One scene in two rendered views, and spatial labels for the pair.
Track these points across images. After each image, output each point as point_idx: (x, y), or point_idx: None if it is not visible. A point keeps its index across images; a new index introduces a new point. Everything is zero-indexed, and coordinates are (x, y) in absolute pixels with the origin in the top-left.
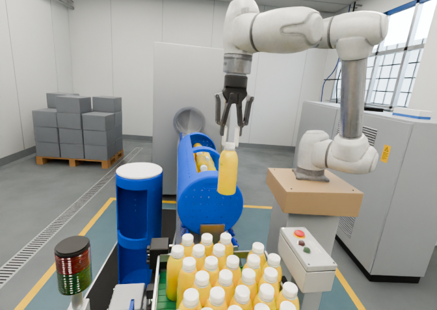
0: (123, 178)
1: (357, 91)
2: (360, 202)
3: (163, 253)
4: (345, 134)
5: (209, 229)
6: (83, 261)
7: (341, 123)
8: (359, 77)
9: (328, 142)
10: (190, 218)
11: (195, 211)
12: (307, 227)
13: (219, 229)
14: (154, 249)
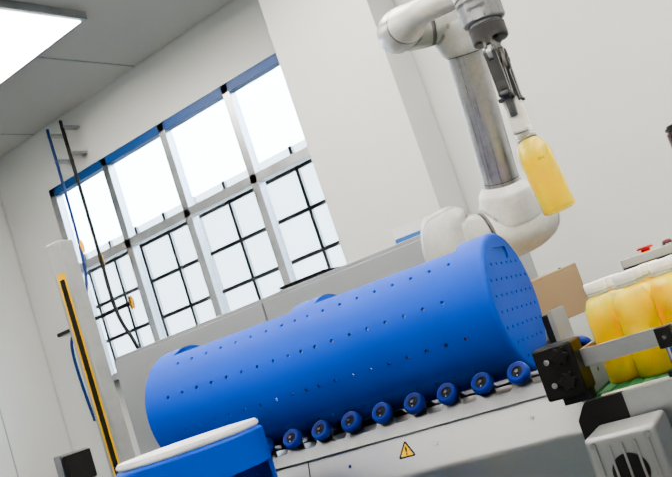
0: (214, 443)
1: (494, 97)
2: (580, 279)
3: (580, 347)
4: (504, 176)
5: (558, 318)
6: None
7: (491, 162)
8: (488, 76)
9: (476, 214)
10: (512, 328)
11: (509, 312)
12: None
13: (564, 316)
14: (571, 340)
